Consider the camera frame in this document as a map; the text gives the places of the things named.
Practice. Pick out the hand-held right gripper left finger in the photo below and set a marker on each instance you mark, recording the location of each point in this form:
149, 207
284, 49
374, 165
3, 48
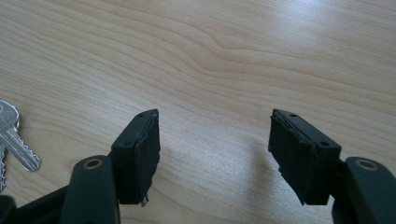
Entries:
135, 161

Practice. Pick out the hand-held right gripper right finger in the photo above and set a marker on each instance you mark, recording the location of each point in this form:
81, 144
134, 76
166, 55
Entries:
299, 165

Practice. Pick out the silver key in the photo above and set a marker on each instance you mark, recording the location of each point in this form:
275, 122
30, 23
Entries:
2, 168
19, 146

